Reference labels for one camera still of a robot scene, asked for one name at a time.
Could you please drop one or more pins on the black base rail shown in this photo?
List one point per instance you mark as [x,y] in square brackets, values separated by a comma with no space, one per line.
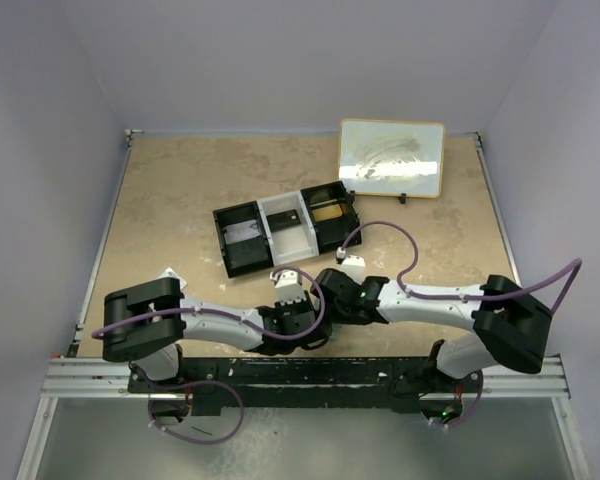
[398,384]

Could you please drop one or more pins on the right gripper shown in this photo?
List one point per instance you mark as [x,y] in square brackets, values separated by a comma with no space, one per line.
[339,318]

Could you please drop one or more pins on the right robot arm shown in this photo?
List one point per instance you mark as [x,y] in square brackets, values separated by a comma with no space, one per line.
[503,325]

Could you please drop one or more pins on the aluminium frame rail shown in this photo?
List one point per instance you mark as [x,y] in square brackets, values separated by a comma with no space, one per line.
[550,382]

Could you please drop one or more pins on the black white sorting tray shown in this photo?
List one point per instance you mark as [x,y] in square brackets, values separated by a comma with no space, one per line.
[286,228]

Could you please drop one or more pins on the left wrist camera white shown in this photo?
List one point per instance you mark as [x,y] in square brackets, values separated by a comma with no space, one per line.
[288,286]

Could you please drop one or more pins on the gold card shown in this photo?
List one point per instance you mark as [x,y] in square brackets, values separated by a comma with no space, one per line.
[327,211]

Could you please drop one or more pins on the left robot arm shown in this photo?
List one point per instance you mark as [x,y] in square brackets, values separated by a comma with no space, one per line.
[143,324]

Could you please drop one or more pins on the silver VIP card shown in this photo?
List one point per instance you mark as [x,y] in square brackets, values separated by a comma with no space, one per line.
[241,231]

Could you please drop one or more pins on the white board wooden frame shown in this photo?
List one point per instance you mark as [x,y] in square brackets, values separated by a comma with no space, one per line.
[392,158]

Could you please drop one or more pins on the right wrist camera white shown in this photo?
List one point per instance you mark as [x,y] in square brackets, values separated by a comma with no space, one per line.
[352,265]

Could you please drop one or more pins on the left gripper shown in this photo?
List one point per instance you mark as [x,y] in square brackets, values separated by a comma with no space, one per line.
[303,307]

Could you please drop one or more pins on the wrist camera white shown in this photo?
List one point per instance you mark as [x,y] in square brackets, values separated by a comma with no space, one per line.
[288,286]
[352,265]

